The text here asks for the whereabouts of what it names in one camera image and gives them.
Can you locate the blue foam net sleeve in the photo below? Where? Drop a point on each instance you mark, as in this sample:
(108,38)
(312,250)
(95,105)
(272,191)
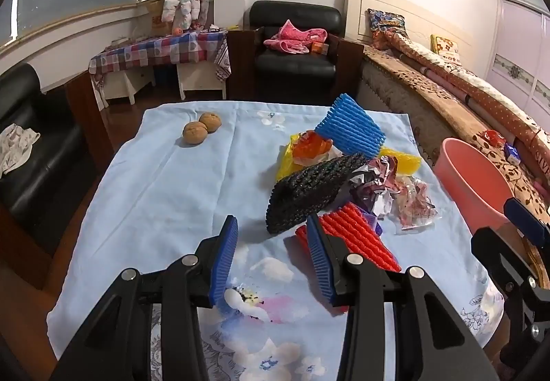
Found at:
(351,129)

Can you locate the white bed headboard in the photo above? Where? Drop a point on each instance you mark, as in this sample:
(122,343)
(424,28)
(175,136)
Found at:
(421,24)

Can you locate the pink clothing on armchair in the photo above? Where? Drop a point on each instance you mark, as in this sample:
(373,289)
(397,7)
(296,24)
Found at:
(290,40)

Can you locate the colourful patterned pillow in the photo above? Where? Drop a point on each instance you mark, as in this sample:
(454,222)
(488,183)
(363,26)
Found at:
(382,23)

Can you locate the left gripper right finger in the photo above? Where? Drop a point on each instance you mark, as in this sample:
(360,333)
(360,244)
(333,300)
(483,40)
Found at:
(322,258)

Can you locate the black foam net sleeve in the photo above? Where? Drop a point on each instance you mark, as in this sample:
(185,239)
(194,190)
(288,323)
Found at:
(308,191)

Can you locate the maroon foil wrapper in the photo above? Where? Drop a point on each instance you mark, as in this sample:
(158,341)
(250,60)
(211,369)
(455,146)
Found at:
(374,186)

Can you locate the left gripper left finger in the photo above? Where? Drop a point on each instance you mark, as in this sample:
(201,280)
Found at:
(222,254)

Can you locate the brown walnut left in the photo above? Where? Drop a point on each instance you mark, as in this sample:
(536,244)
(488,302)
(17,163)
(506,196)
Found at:
(194,133)

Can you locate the light blue floral tablecloth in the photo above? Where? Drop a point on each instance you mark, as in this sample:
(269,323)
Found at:
(135,302)

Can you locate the yellow foam net roll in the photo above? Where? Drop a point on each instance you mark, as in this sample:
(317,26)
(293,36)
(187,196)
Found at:
(287,165)

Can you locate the red snack packet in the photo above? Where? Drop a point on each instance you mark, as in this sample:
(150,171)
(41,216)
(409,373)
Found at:
(494,138)

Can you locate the brown walnut right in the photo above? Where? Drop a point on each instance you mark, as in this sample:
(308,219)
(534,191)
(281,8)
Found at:
(211,121)

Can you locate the red foam net sleeve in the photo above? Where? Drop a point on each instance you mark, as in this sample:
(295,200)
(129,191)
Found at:
(349,222)

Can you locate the black leather armchair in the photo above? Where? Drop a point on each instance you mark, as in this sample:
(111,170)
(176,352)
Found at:
(293,63)

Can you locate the purple foam net piece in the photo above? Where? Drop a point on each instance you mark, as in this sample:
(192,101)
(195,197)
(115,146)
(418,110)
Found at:
(372,221)

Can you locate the plaid covered side table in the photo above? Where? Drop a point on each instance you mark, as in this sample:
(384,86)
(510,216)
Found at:
(123,71)

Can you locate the clear pink printed wrapper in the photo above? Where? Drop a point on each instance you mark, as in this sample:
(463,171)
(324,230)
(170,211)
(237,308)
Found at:
(412,204)

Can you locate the brown walnut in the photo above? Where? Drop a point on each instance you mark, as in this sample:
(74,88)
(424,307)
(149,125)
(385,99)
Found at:
(194,133)
(211,121)

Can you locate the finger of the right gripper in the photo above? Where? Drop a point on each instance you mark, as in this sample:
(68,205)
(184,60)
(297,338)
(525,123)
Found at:
(526,222)

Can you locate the lilac wardrobe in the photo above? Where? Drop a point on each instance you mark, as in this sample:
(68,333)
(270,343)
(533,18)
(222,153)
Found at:
(520,67)

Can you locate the yellow floral pillow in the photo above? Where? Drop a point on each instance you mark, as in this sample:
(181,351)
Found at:
(446,48)

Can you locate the pink plastic bucket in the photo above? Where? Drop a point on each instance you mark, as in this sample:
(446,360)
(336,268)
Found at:
(473,183)

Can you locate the bed with brown cover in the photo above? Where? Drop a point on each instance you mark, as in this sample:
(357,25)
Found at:
(389,84)

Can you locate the blue tissue packet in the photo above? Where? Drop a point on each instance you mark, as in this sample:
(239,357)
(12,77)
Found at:
(511,154)

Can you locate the black leather sofa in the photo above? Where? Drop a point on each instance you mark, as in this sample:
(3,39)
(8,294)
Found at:
(44,193)

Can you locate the white cloth on sofa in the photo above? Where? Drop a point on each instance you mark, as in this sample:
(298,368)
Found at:
(16,146)

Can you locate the orange plastic wrapper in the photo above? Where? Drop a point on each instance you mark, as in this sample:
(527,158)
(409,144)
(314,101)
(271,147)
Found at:
(309,145)

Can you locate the yellow foam net sleeve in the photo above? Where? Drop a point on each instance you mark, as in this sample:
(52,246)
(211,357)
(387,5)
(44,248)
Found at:
(407,164)

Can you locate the rolled floral quilt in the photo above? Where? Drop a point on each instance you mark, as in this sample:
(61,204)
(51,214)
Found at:
(501,108)

